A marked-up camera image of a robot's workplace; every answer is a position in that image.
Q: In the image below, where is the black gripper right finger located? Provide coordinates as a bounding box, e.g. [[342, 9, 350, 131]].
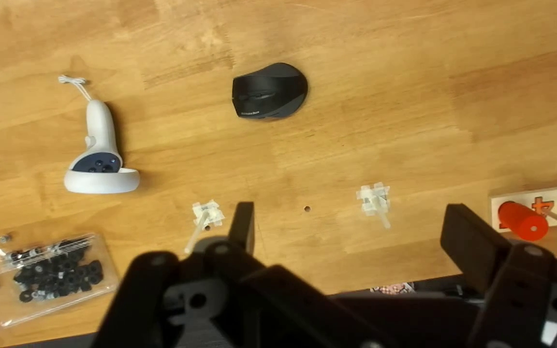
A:
[[439, 202, 557, 348]]

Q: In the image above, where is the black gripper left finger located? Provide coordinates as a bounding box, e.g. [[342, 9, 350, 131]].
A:
[[89, 198, 390, 348]]

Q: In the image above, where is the black computer mouse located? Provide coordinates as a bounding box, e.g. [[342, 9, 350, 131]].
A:
[[230, 59, 311, 123]]

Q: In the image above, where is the orange toy cylinder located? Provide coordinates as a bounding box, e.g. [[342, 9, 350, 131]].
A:
[[495, 198, 551, 243]]

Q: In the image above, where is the clear bag of black screws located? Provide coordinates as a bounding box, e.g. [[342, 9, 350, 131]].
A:
[[0, 223, 121, 326]]

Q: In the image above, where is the white VR controller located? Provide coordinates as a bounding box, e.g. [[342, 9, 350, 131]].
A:
[[56, 71, 143, 196]]

